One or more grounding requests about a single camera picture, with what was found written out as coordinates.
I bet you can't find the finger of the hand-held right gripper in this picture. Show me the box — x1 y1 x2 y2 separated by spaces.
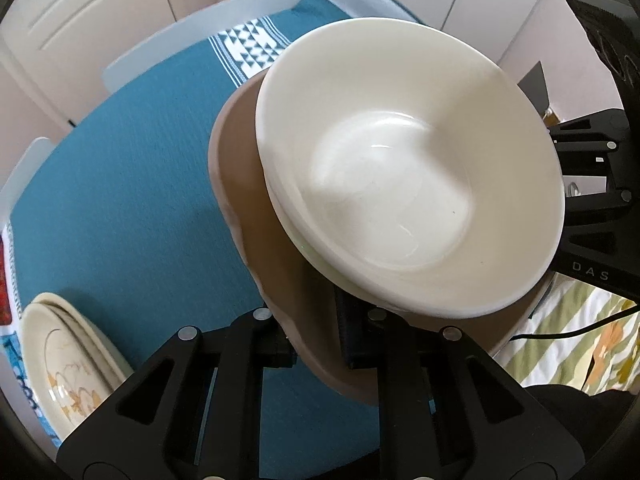
562 187 636 256
547 107 640 158

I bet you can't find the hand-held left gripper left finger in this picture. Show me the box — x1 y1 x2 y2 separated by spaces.
56 305 301 480

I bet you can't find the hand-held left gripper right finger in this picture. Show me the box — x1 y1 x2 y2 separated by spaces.
334 285 586 480

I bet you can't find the beige square plastic basin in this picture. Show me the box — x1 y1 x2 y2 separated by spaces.
207 77 556 408

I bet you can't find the small floral cream plate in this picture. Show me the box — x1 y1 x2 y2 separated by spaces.
20 302 118 441

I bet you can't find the yellow striped bedsheet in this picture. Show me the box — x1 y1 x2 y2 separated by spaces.
492 280 640 393

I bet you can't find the large cream plate yellow centre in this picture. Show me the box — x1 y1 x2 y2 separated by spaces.
30 292 135 386

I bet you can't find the teal patterned tablecloth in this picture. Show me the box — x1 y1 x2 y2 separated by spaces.
0 0 426 466

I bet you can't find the white panelled cabinet door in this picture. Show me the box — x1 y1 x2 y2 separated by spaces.
0 0 193 133

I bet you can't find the thin black cable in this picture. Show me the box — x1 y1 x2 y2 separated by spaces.
515 307 640 342

